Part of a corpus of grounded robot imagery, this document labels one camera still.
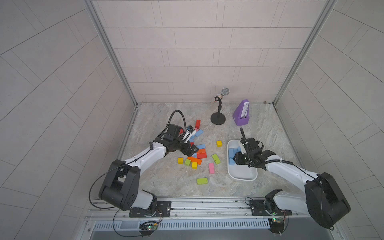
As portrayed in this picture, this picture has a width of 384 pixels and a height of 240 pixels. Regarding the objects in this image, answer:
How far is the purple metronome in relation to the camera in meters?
0.96

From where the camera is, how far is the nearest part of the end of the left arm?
0.63m

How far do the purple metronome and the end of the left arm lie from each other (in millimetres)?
421
